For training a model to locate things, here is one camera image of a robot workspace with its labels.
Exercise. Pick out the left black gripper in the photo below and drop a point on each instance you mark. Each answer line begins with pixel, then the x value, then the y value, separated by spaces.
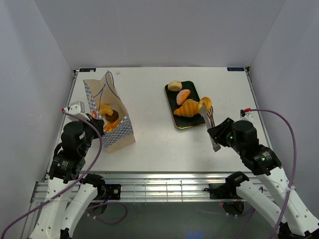
pixel 98 124

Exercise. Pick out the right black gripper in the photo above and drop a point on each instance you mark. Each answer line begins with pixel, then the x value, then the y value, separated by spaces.
pixel 218 132

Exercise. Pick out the brown chocolate swirl bread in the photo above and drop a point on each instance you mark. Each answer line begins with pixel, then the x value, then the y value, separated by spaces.
pixel 113 117

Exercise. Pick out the blue checkered paper bag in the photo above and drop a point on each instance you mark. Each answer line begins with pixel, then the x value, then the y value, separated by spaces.
pixel 103 91

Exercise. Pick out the metal serving tongs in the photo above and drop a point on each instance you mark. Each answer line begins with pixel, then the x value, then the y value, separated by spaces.
pixel 209 122

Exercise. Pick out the long twisted orange bread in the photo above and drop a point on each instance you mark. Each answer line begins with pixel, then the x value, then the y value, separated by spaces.
pixel 112 125

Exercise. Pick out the small pale croissant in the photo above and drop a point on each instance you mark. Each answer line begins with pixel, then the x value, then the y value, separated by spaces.
pixel 105 110

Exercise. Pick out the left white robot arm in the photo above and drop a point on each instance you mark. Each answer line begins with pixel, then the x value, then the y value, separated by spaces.
pixel 69 195

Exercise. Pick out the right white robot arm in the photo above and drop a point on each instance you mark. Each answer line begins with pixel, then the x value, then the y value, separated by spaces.
pixel 285 212

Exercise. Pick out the large orange striped croissant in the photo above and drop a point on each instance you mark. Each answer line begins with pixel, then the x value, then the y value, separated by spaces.
pixel 188 109

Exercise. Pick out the dark green gold-rimmed tray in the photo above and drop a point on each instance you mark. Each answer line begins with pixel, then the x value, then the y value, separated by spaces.
pixel 184 122

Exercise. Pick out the pink sugared half bun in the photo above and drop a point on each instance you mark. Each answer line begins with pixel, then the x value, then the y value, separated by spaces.
pixel 182 96

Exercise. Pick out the pale round bun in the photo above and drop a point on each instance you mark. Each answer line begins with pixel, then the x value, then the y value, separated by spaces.
pixel 175 86

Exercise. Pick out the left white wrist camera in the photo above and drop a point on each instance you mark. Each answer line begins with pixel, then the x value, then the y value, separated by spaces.
pixel 76 109

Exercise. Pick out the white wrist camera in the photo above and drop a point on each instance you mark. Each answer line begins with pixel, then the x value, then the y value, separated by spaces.
pixel 76 109
pixel 246 115

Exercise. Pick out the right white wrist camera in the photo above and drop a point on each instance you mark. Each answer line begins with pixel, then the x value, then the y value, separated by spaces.
pixel 246 115

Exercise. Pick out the aluminium frame rail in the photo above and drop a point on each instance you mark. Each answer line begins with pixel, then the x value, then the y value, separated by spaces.
pixel 167 164

